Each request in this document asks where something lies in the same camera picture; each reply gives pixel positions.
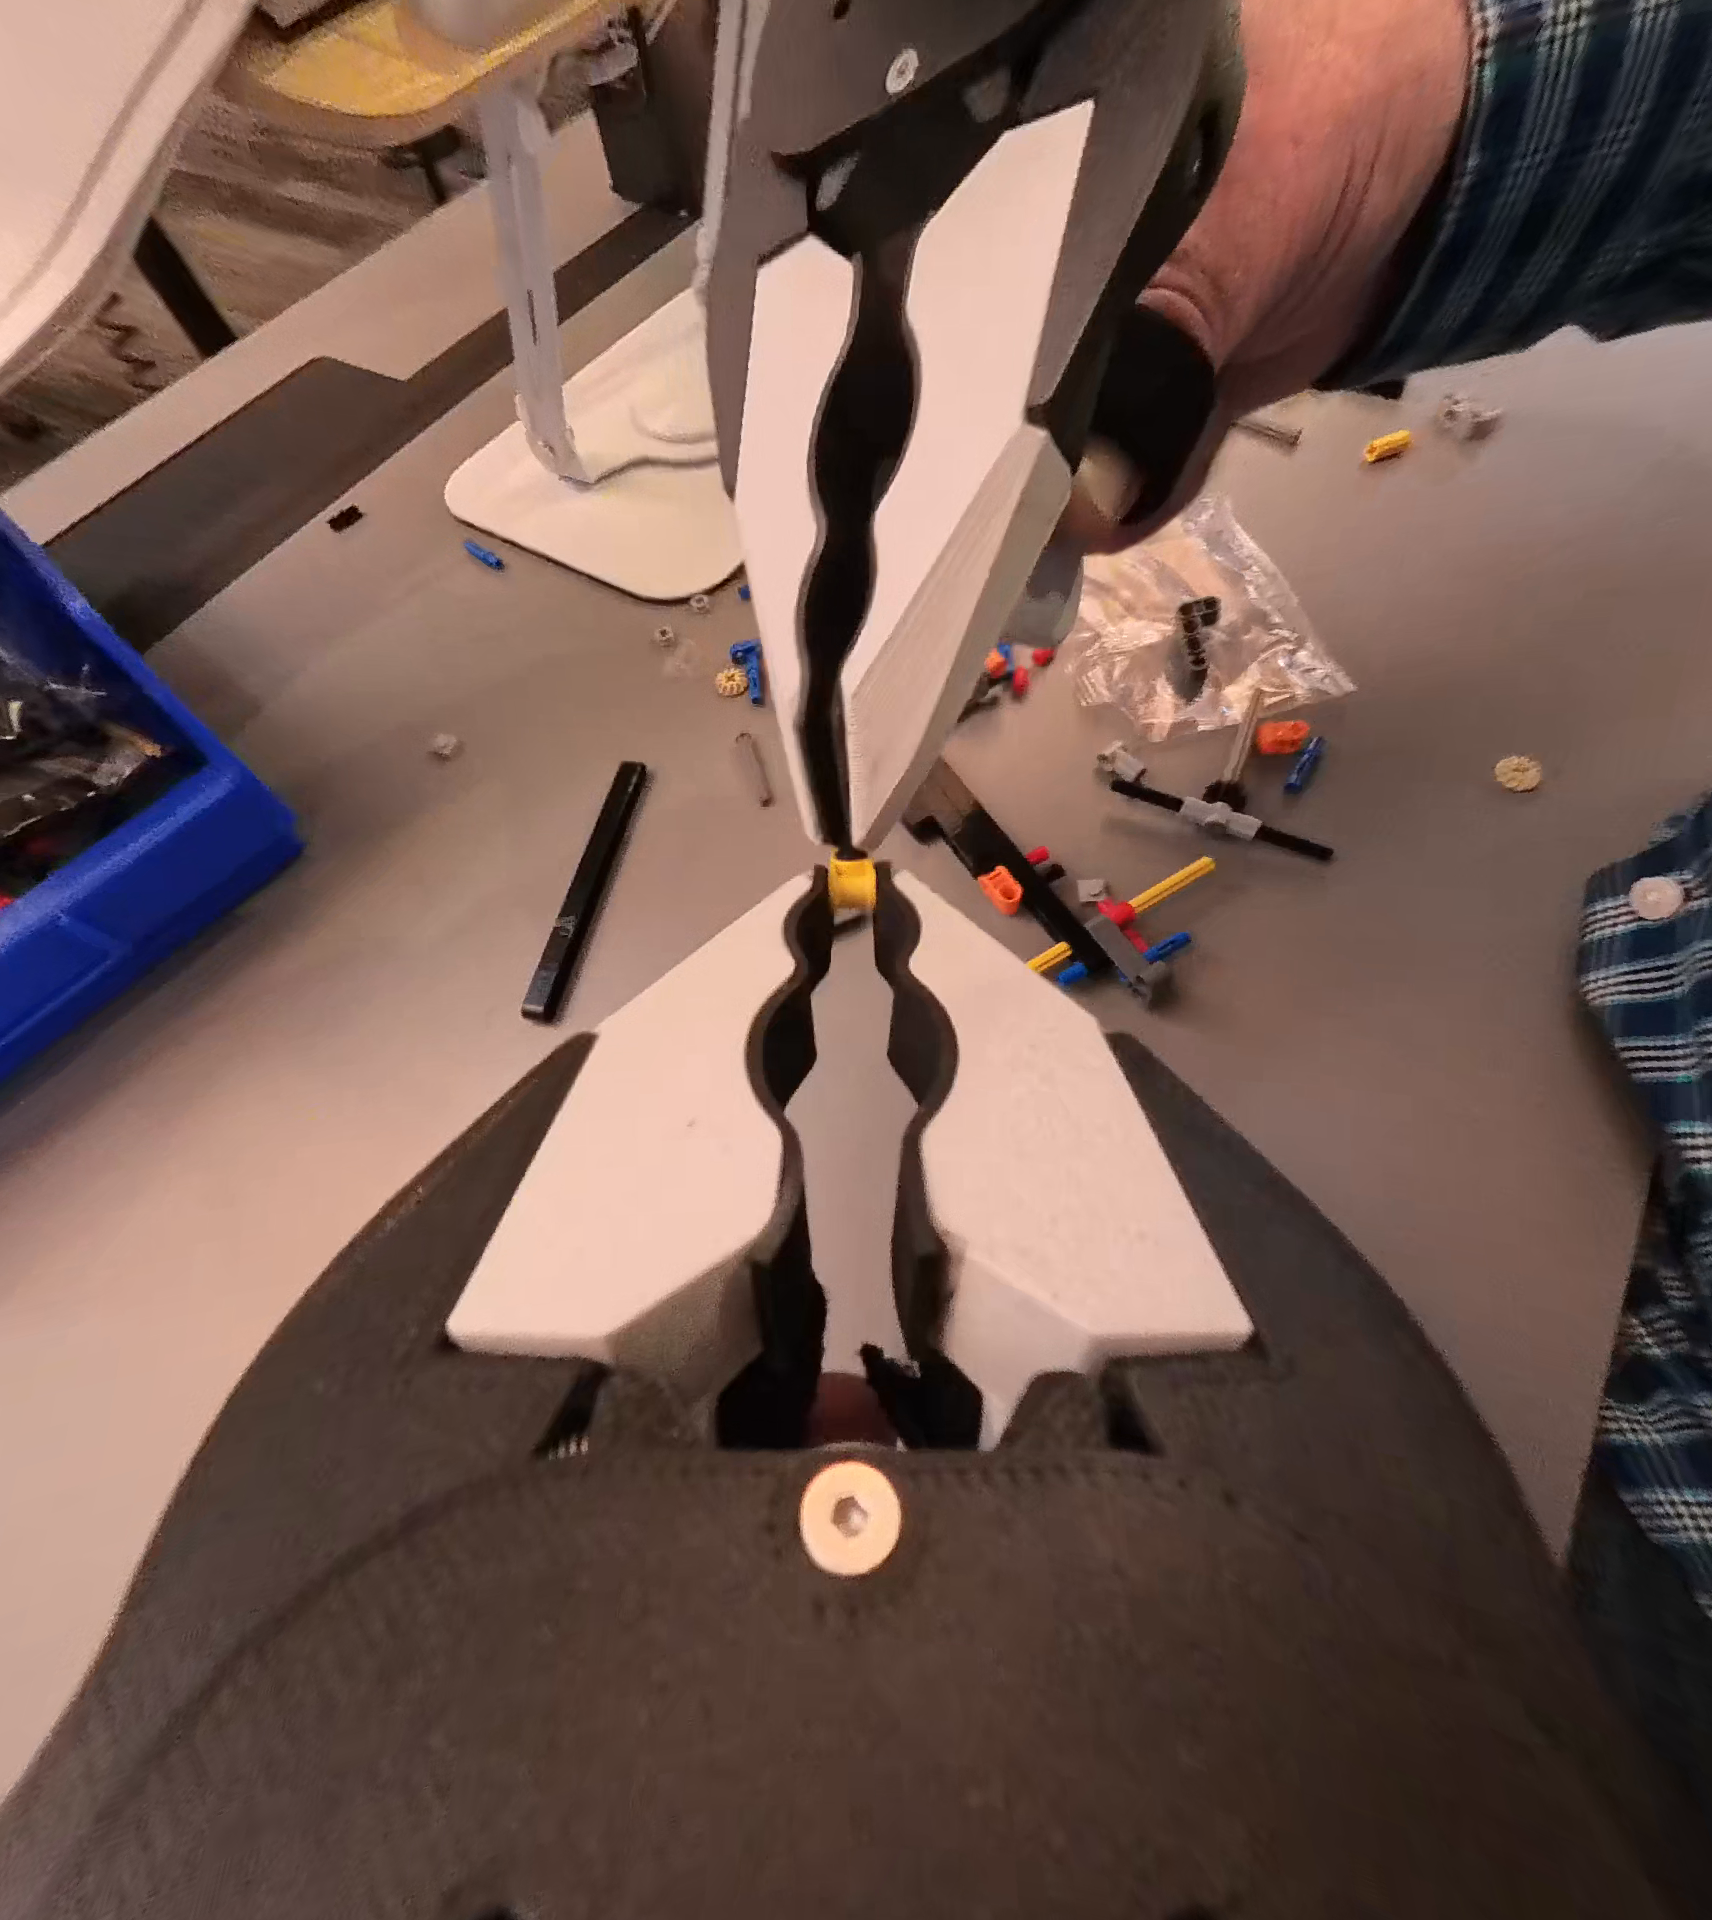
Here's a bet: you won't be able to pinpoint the blue plastic bin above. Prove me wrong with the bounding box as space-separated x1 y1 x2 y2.
0 442 305 1189

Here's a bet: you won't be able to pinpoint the long black lego beam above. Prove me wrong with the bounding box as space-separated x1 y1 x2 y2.
519 760 651 1026

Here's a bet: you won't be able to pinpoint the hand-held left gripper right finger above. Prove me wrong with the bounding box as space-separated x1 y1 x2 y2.
861 867 1256 1451

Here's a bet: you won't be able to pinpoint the white instruction booklet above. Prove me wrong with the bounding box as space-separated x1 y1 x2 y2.
0 0 258 444

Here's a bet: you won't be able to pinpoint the plaid shirt person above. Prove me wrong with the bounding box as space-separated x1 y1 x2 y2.
1571 637 1712 1743

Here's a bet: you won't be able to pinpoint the black lego axle assembly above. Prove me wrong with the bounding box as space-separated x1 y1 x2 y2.
1101 682 1338 869

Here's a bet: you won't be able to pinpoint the clear bags of lego parts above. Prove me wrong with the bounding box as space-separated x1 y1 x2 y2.
0 481 183 963

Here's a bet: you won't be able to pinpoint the white book stand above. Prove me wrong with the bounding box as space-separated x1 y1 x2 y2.
209 0 756 606

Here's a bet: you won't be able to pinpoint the clear plastic bag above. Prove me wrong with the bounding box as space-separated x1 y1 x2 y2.
1057 495 1360 744

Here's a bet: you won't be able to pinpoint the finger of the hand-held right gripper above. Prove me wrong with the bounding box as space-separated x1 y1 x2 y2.
839 98 1101 853
705 0 876 847

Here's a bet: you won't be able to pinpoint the person's right forearm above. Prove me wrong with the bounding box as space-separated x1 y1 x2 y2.
1327 0 1712 396

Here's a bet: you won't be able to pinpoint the person's right hand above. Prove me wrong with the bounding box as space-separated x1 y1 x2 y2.
1066 0 1476 552

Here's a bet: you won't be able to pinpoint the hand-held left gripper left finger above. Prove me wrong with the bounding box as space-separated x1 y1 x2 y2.
446 867 825 1413

